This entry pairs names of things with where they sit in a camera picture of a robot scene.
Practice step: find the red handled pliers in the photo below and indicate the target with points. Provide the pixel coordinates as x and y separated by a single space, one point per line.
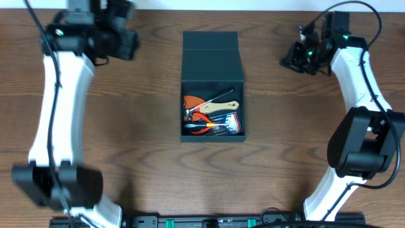
203 119

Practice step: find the orange scraper wooden handle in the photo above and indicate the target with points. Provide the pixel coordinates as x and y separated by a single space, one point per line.
210 108

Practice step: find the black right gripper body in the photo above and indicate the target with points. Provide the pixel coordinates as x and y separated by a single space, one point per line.
306 59

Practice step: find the blue screwdriver set case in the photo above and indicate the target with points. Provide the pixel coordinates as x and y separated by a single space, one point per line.
233 126

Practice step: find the dark green box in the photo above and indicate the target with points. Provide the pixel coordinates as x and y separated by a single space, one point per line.
211 64

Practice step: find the small black handled hammer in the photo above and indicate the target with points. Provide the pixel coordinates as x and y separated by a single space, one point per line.
188 112

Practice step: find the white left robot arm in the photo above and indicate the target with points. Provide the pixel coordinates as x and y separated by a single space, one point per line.
77 41

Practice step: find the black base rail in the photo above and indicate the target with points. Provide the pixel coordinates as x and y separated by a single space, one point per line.
267 220

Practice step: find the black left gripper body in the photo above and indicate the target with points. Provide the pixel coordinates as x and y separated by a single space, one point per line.
125 44

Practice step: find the black yellow handled screwdriver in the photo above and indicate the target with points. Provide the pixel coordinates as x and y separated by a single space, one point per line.
204 125

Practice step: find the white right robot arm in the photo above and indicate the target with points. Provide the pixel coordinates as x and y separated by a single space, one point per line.
368 137

